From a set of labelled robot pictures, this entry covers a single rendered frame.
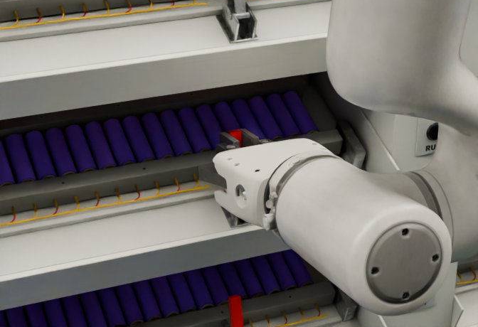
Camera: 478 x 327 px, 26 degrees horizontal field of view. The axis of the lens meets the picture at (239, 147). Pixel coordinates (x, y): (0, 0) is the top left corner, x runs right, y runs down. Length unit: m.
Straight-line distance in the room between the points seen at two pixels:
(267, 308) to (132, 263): 0.22
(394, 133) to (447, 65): 0.38
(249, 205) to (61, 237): 0.22
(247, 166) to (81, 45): 0.18
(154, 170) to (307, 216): 0.30
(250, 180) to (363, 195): 0.15
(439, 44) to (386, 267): 0.16
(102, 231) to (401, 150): 0.31
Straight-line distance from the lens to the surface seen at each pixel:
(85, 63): 0.91
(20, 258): 0.99
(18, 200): 1.01
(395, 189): 0.77
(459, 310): 1.20
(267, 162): 0.88
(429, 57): 0.66
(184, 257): 1.03
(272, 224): 0.83
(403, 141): 1.06
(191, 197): 1.04
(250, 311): 1.16
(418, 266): 0.74
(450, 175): 0.80
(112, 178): 1.03
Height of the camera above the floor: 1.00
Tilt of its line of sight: 26 degrees down
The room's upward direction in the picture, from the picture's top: straight up
